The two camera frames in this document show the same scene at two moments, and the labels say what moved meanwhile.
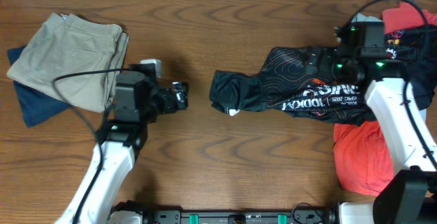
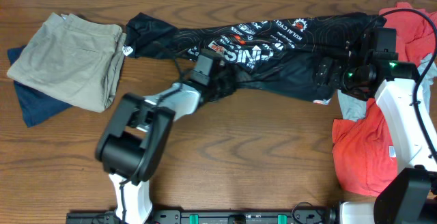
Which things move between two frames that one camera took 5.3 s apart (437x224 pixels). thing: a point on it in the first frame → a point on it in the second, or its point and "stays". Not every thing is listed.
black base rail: x=304 y=214 stays
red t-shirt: x=361 y=159 stays
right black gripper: x=327 y=55 stays
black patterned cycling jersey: x=302 y=80 → x=300 y=56
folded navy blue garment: x=36 y=106 stays
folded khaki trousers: x=64 y=45 stays
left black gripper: x=182 y=100 → x=231 y=80
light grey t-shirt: x=360 y=18 → x=355 y=108
